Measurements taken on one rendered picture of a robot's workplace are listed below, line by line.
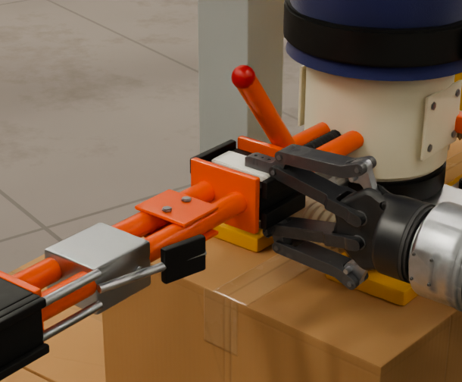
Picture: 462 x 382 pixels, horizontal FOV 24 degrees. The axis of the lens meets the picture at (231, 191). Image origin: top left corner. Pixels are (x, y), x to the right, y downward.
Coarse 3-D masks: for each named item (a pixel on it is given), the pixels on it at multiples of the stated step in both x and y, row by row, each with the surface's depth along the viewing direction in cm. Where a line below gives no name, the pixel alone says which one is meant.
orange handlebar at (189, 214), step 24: (456, 120) 127; (336, 144) 119; (360, 144) 122; (168, 192) 106; (192, 192) 107; (144, 216) 102; (168, 216) 101; (192, 216) 101; (216, 216) 103; (168, 240) 99; (48, 264) 94; (48, 288) 90; (48, 312) 88
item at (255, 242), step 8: (224, 224) 128; (224, 232) 127; (232, 232) 127; (240, 232) 126; (248, 232) 126; (224, 240) 128; (232, 240) 127; (240, 240) 126; (248, 240) 125; (256, 240) 125; (264, 240) 126; (272, 240) 127; (248, 248) 126; (256, 248) 125; (264, 248) 126
